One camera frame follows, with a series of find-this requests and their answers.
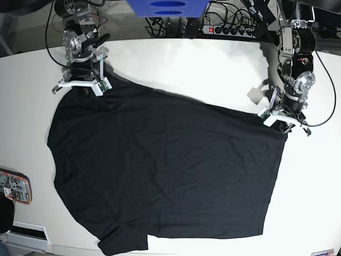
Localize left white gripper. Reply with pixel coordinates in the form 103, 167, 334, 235
257, 86, 311, 137

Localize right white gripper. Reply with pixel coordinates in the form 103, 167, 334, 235
52, 46, 111, 98

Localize black T-shirt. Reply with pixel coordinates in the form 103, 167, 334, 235
47, 76, 287, 255

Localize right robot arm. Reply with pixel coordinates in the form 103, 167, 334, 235
52, 1, 112, 97

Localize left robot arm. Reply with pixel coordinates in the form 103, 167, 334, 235
258, 1, 316, 135

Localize blue plastic box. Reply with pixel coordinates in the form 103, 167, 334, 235
126, 0, 209, 18

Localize white power strip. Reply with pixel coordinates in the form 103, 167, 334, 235
202, 25, 255, 38

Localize orange clear screw box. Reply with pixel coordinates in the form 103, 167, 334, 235
1, 168, 32, 204

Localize black remote control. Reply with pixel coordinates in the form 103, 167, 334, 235
183, 18, 201, 39

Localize small printed card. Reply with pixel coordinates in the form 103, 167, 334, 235
311, 249, 335, 256

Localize black chair edge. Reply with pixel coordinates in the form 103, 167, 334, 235
0, 196, 15, 234

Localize white flat tray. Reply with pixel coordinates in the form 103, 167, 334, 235
5, 221, 50, 253

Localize tangled black cables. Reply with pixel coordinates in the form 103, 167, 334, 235
144, 17, 171, 38

